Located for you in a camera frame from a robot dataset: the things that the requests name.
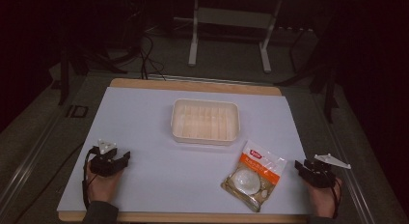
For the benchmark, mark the person's right hand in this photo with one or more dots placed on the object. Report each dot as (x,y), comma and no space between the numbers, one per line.
(322,200)

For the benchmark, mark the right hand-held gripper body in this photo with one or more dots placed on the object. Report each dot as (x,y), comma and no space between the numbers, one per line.
(321,171)

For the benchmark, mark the white metal stand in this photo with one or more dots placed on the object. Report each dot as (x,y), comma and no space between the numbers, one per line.
(231,27)

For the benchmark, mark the black tripod stand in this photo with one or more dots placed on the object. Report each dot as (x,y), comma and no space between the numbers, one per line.
(96,53)

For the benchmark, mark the clear orange snack packet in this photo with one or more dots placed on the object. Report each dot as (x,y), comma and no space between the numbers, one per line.
(254,175)

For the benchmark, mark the black floor bracket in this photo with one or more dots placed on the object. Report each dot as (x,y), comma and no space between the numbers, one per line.
(77,111)

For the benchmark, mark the person's left hand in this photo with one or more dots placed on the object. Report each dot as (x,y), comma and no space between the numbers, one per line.
(102,187)

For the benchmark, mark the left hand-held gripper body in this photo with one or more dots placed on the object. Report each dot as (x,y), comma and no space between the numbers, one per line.
(103,162)

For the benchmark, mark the white table mat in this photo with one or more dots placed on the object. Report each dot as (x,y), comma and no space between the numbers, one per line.
(180,172)

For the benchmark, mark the white plastic basket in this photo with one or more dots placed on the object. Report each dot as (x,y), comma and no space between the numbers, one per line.
(205,121)

